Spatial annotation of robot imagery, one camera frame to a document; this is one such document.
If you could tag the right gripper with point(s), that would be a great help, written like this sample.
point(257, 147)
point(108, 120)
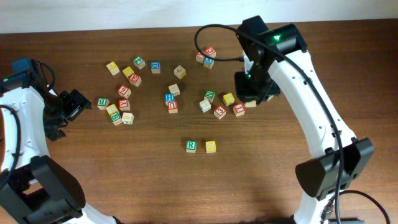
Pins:
point(246, 91)

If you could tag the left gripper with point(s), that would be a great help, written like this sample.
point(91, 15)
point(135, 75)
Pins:
point(73, 104)

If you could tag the yellow S block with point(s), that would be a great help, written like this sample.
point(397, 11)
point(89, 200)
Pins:
point(210, 146)
point(250, 104)

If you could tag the green R block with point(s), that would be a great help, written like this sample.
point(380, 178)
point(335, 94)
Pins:
point(191, 146)

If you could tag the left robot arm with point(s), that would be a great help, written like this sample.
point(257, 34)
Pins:
point(34, 188)

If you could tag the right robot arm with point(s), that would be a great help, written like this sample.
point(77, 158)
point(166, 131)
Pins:
point(277, 61)

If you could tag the yellow block centre right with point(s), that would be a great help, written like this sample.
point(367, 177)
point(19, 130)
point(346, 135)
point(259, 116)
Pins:
point(228, 99)

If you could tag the red I block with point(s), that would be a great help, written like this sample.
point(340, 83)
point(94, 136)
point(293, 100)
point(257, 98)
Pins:
point(239, 109)

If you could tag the red 3 block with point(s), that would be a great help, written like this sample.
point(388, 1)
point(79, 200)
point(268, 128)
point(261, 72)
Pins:
point(220, 112)

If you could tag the green N block centre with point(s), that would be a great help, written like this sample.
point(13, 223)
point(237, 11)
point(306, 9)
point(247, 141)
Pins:
point(209, 95)

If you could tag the green B block left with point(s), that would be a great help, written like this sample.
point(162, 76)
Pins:
point(102, 103)

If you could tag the green b block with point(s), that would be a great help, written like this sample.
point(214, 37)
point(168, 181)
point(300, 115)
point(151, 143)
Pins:
point(102, 103)
point(116, 118)

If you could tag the blue X block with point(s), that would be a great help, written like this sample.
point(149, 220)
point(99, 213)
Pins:
point(208, 63)

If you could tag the plain block blue side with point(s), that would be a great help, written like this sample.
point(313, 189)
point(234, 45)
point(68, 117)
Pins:
point(205, 106)

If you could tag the yellow 1 block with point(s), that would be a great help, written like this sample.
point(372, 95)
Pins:
point(111, 109)

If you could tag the red Q block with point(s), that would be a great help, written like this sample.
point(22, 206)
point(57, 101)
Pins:
point(210, 51)

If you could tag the green B block lower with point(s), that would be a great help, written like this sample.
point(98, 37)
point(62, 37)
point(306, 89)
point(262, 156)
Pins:
point(116, 118)

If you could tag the red K block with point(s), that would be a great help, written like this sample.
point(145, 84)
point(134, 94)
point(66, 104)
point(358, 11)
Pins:
point(200, 57)

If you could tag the red Y block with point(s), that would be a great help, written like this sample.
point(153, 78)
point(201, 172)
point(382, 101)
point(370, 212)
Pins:
point(124, 105)

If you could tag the red 6 block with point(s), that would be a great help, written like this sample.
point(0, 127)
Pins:
point(124, 91)

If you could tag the yellow block far left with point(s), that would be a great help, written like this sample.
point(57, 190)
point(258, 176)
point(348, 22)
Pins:
point(113, 68)

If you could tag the plain 8 block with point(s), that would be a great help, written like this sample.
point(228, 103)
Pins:
point(127, 118)

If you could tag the yellow side plain block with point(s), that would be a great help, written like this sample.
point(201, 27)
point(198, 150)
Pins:
point(179, 72)

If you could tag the plain wooden block centre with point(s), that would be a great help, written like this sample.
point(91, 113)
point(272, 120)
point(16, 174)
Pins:
point(174, 89)

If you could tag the yellow block by E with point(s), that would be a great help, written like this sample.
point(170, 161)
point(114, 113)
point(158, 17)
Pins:
point(128, 71)

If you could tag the red U block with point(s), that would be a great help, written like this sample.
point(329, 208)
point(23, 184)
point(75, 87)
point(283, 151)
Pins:
point(172, 107)

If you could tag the blue H block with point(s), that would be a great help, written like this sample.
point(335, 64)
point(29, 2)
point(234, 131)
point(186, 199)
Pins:
point(169, 98)

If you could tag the red E block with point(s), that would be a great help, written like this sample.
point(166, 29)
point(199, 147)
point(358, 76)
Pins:
point(135, 80)

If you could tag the green P block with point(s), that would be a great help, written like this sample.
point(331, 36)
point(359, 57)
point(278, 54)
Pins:
point(139, 62)

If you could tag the blue D block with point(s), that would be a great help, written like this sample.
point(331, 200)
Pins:
point(155, 67)

